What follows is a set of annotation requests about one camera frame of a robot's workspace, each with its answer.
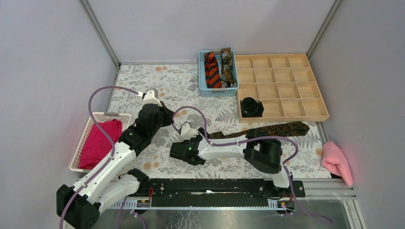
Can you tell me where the black gold patterned tie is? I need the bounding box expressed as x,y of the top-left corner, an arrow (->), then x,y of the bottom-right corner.
207,122 -> 310,139

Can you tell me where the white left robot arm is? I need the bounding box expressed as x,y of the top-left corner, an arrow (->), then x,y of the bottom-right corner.
56,102 -> 174,229

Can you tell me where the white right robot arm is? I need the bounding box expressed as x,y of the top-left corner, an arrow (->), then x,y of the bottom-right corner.
170,129 -> 293,197

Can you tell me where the white plastic basket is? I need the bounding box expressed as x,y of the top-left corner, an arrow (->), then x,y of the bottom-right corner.
69,112 -> 133,173

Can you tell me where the red cloth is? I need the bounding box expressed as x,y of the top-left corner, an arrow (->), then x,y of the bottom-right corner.
78,119 -> 122,170

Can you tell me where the orange navy striped tie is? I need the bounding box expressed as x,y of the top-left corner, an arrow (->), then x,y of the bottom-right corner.
204,52 -> 222,89

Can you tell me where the dark green rolled tie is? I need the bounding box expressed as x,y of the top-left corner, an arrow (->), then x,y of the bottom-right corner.
240,97 -> 264,118

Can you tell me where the blue plastic basket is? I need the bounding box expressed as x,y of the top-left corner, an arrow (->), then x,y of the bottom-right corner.
198,48 -> 239,97

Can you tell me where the brown camouflage tie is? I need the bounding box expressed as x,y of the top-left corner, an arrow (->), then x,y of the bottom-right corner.
220,48 -> 238,88

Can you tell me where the floral patterned tablecloth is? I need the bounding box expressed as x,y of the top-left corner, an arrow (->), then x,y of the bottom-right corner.
109,64 -> 331,179

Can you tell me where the wooden compartment tray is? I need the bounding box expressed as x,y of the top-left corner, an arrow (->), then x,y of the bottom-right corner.
235,53 -> 329,124

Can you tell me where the pink cloth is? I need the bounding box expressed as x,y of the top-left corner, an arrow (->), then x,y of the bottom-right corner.
321,141 -> 353,186

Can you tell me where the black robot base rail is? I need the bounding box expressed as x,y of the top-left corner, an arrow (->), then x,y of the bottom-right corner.
130,178 -> 306,208

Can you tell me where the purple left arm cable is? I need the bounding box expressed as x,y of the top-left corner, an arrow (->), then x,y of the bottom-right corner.
59,86 -> 141,229

